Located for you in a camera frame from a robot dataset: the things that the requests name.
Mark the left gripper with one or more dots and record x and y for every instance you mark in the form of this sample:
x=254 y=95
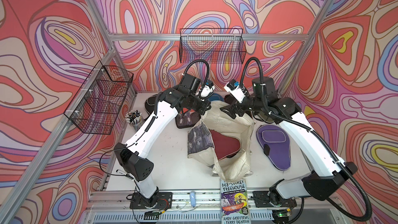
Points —
x=205 y=105

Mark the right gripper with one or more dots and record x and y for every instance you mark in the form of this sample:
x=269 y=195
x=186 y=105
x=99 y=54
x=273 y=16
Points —
x=236 y=106

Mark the white canvas tote bag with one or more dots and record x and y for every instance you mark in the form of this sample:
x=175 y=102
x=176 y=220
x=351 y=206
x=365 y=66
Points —
x=201 y=147

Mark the blue paddle case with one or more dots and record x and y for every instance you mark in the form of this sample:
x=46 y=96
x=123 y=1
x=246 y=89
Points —
x=216 y=97

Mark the green paddle case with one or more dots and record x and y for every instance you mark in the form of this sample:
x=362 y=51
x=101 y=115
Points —
x=260 y=116

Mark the maroon paddle case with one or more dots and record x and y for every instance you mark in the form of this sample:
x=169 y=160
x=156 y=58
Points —
x=225 y=146

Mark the black paddle case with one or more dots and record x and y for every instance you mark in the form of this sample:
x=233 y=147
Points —
x=151 y=104

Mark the purple paddle case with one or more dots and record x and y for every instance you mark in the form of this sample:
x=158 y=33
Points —
x=275 y=143

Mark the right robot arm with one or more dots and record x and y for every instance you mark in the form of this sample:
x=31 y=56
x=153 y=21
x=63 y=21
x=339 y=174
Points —
x=256 y=93

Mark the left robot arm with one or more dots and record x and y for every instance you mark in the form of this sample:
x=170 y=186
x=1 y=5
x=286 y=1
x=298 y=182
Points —
x=191 y=94

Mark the cup of pencils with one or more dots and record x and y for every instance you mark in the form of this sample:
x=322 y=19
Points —
x=134 y=119

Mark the small blue white device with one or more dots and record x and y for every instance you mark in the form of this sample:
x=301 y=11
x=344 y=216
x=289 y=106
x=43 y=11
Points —
x=192 y=195

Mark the treehouse paperback book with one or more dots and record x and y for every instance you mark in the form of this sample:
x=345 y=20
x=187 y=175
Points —
x=234 y=202

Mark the right base connector box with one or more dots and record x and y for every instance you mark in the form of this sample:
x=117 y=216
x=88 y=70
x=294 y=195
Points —
x=281 y=216

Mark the green circuit board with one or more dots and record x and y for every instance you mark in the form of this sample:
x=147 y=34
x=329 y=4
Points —
x=152 y=216

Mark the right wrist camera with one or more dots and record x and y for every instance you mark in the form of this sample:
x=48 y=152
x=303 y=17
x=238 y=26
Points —
x=239 y=92

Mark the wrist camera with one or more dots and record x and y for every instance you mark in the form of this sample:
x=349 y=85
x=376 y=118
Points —
x=239 y=92
x=207 y=90

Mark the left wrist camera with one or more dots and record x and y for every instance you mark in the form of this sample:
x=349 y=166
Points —
x=207 y=90

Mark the back wire basket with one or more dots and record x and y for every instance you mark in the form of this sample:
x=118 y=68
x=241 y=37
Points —
x=214 y=45

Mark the wire basket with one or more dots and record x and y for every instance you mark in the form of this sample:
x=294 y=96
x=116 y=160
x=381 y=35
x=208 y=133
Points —
x=214 y=45
x=103 y=94

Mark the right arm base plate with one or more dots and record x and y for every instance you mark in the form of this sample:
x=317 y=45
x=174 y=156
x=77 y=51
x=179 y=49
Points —
x=261 y=199

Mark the left wire basket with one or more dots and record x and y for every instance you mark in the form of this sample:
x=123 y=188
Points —
x=103 y=94

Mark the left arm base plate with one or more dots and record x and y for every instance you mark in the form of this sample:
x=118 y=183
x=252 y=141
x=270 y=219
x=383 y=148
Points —
x=160 y=200

